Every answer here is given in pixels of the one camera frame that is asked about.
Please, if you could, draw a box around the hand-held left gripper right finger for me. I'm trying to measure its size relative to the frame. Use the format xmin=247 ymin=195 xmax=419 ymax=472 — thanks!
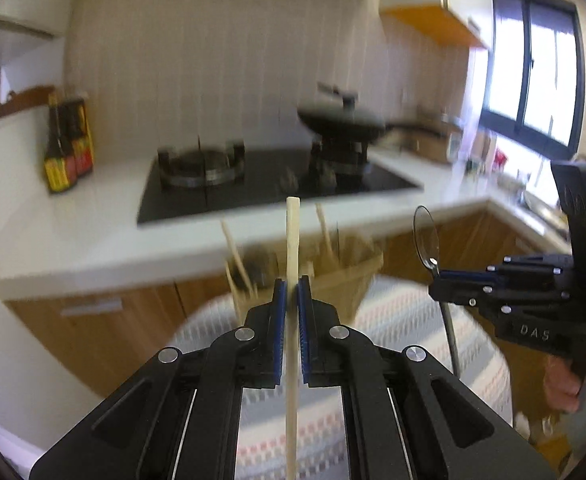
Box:
xmin=295 ymin=275 xmax=558 ymax=480

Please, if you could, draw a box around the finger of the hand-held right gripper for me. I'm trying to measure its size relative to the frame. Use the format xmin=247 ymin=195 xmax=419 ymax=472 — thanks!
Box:
xmin=435 ymin=254 xmax=574 ymax=281
xmin=428 ymin=276 xmax=574 ymax=322

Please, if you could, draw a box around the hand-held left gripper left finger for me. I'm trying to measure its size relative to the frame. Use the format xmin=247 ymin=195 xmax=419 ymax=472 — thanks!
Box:
xmin=29 ymin=277 xmax=290 ymax=480

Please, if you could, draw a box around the beige utensil holder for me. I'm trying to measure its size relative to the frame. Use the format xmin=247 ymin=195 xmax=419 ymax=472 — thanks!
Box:
xmin=225 ymin=247 xmax=385 ymax=333

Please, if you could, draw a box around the metal spoon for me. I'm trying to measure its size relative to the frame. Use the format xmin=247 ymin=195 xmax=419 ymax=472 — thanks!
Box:
xmin=412 ymin=205 xmax=461 ymax=378

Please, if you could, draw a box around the wooden chopstick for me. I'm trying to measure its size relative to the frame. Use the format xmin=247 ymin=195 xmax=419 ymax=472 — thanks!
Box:
xmin=221 ymin=219 xmax=255 ymax=296
xmin=315 ymin=202 xmax=335 ymax=263
xmin=284 ymin=196 xmax=301 ymax=480

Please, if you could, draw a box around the person's right hand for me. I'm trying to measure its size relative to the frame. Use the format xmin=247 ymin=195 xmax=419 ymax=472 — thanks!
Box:
xmin=543 ymin=337 xmax=586 ymax=416

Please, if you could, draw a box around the steel sink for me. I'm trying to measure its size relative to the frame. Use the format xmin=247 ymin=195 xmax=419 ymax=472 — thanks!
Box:
xmin=519 ymin=185 xmax=571 ymax=233

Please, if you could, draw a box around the striped cloth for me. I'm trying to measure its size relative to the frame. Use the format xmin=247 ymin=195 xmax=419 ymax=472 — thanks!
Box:
xmin=165 ymin=275 xmax=514 ymax=480

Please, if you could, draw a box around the black glass gas stove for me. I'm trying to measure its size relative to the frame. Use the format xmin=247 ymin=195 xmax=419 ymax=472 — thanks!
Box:
xmin=137 ymin=150 xmax=421 ymax=226

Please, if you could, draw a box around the beige rice cooker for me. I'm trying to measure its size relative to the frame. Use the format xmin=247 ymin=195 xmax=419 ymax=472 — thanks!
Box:
xmin=413 ymin=110 xmax=466 ymax=163

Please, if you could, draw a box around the wooden base cabinet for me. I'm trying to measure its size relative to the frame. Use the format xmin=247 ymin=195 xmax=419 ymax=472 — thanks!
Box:
xmin=3 ymin=205 xmax=574 ymax=451

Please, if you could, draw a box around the stove burner grate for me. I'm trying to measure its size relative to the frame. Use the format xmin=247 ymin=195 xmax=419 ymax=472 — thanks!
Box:
xmin=310 ymin=140 xmax=374 ymax=181
xmin=157 ymin=140 xmax=248 ymax=191

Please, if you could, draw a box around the black wok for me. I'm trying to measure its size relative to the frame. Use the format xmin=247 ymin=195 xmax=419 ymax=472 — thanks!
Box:
xmin=297 ymin=105 xmax=449 ymax=143

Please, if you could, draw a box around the dark framed window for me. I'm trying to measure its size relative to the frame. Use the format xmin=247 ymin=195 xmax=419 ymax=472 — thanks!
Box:
xmin=480 ymin=0 xmax=586 ymax=148

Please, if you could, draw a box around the black wok lid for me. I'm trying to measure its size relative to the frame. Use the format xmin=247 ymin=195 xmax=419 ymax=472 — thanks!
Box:
xmin=298 ymin=82 xmax=386 ymax=126

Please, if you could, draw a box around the wide dark sauce bottle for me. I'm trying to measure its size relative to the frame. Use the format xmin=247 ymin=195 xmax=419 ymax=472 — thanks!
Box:
xmin=63 ymin=97 xmax=96 ymax=178

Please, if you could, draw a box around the tall dark sauce bottle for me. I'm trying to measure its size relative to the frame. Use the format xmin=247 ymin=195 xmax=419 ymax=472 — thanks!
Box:
xmin=43 ymin=92 xmax=78 ymax=195

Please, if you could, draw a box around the wooden board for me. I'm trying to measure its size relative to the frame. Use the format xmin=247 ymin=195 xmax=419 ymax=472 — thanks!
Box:
xmin=3 ymin=85 xmax=56 ymax=111

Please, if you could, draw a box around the silver cabinet handle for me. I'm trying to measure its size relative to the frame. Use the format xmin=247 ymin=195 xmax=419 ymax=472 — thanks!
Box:
xmin=60 ymin=297 xmax=124 ymax=317

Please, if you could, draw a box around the orange bottomed wall cabinet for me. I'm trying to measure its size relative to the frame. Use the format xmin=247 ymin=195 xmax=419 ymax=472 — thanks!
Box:
xmin=378 ymin=0 xmax=496 ymax=51

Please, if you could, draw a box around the white wall cabinet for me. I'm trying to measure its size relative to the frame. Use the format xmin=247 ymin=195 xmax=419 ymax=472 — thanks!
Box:
xmin=0 ymin=7 xmax=74 ymax=42

